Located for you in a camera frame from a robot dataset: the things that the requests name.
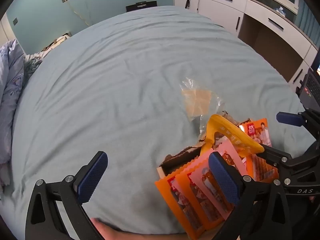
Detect bedside clutter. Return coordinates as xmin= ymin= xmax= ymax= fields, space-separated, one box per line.
xmin=42 ymin=31 xmax=73 ymax=53

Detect green patterned pillow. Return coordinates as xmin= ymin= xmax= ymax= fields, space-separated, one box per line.
xmin=24 ymin=51 xmax=50 ymax=80

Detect white cabinet unit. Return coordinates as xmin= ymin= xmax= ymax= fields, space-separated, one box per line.
xmin=172 ymin=0 xmax=320 ymax=85

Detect clear plastic cracker bag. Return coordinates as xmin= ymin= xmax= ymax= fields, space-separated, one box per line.
xmin=179 ymin=77 xmax=223 ymax=130

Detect floral quilt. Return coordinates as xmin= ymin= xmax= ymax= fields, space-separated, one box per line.
xmin=0 ymin=39 xmax=25 ymax=188

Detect black headboard item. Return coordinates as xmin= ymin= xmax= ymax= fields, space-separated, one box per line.
xmin=126 ymin=1 xmax=157 ymax=12

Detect orange waffle snack packet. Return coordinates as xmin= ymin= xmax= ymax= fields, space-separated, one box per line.
xmin=246 ymin=152 xmax=279 ymax=183

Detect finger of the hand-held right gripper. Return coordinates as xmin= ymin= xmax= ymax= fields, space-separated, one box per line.
xmin=257 ymin=144 xmax=293 ymax=168
xmin=276 ymin=108 xmax=320 ymax=140

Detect cardboard box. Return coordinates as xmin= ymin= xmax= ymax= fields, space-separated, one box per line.
xmin=156 ymin=136 xmax=208 ymax=180

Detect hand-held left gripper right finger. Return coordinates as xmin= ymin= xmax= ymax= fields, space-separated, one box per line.
xmin=208 ymin=151 xmax=292 ymax=240

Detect yellow snack bag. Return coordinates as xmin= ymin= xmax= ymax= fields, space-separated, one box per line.
xmin=200 ymin=114 xmax=265 ymax=155

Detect dark laptop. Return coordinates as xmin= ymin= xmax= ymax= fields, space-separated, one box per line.
xmin=296 ymin=65 xmax=320 ymax=110

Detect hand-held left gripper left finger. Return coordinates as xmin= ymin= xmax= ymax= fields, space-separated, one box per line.
xmin=25 ymin=151 xmax=108 ymax=240

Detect yellow hanging cord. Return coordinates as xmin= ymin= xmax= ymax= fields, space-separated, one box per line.
xmin=65 ymin=1 xmax=92 ymax=25

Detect pink snack packet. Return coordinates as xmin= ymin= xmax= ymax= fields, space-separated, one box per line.
xmin=215 ymin=139 xmax=248 ymax=175

